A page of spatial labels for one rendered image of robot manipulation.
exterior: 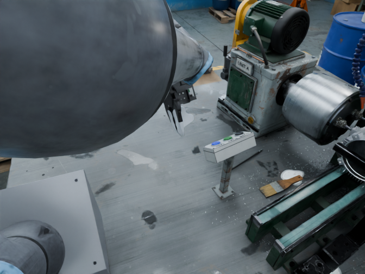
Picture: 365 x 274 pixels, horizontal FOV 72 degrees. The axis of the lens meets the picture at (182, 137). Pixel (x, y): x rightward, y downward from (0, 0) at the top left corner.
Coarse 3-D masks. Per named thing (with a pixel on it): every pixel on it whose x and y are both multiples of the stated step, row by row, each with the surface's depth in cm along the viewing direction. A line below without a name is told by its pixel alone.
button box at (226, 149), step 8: (232, 136) 88; (240, 136) 84; (248, 136) 85; (224, 144) 81; (232, 144) 83; (240, 144) 84; (248, 144) 85; (208, 152) 83; (216, 152) 80; (224, 152) 81; (232, 152) 83; (240, 152) 84; (208, 160) 85; (216, 160) 80
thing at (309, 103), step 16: (304, 80) 101; (320, 80) 97; (336, 80) 97; (288, 96) 103; (304, 96) 97; (320, 96) 93; (336, 96) 90; (352, 96) 89; (288, 112) 104; (304, 112) 97; (320, 112) 92; (336, 112) 90; (352, 112) 97; (304, 128) 100; (320, 128) 93; (336, 128) 99; (320, 144) 101
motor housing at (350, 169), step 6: (348, 138) 88; (348, 144) 90; (354, 144) 93; (360, 144) 95; (354, 150) 94; (360, 150) 96; (342, 156) 92; (348, 162) 93; (348, 168) 92; (354, 168) 92; (360, 168) 92; (348, 174) 92; (354, 174) 90; (360, 174) 90
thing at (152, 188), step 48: (144, 144) 123; (192, 144) 123; (288, 144) 123; (96, 192) 101; (144, 192) 101; (192, 192) 101; (240, 192) 101; (336, 192) 101; (144, 240) 86; (192, 240) 86; (240, 240) 86
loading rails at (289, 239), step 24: (336, 168) 95; (288, 192) 86; (312, 192) 87; (360, 192) 87; (264, 216) 80; (288, 216) 89; (336, 216) 79; (288, 240) 74; (312, 240) 82; (288, 264) 78
